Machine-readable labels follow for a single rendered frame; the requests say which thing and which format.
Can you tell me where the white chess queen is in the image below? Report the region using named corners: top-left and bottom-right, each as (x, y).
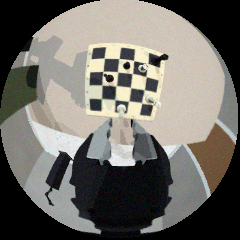
top-left (117, 104), bottom-right (126, 119)

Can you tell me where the white rook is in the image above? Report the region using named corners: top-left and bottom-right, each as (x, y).
top-left (138, 64), bottom-right (149, 73)

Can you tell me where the white chess king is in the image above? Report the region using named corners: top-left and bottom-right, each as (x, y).
top-left (146, 95), bottom-right (161, 108)

